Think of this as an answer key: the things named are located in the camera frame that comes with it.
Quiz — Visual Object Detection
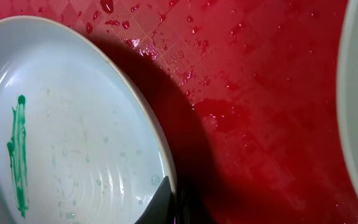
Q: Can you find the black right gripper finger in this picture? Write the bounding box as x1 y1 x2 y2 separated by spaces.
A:
135 176 175 224

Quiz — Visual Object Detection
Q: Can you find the white plate green smear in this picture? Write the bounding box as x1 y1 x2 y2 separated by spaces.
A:
0 16 177 224

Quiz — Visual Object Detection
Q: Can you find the red plastic tray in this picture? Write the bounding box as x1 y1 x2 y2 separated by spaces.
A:
0 0 358 223

